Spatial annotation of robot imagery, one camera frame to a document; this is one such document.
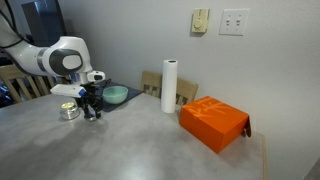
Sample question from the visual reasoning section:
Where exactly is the beige wall thermostat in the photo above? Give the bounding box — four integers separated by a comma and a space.
191, 8, 211, 34

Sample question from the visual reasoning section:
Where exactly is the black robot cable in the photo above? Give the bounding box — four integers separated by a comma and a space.
0, 0, 34, 50

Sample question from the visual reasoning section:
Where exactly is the white paper towel roll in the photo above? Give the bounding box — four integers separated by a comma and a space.
160, 59, 179, 115

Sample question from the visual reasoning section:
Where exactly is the white light switch plate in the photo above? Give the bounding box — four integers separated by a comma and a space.
218, 8, 251, 37

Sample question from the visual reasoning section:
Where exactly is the wooden chair with slatted back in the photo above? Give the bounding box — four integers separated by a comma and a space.
0, 64, 60, 103

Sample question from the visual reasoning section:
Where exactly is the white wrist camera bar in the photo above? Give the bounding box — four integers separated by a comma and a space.
49, 83, 86, 99

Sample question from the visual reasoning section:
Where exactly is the dark blue placemat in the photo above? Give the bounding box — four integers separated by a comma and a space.
96, 79, 144, 113

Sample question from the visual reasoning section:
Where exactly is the orange cardboard box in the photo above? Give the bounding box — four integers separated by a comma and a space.
178, 95, 253, 155

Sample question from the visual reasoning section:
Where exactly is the silver tin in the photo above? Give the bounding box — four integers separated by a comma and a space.
59, 101, 81, 121

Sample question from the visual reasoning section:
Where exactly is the dark tall panel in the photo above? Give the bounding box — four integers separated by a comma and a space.
20, 0, 68, 48

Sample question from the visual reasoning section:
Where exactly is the mint green bowl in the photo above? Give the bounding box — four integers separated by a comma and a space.
101, 85, 129, 106

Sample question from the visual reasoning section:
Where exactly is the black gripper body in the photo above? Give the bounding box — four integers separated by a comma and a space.
78, 82, 105, 108

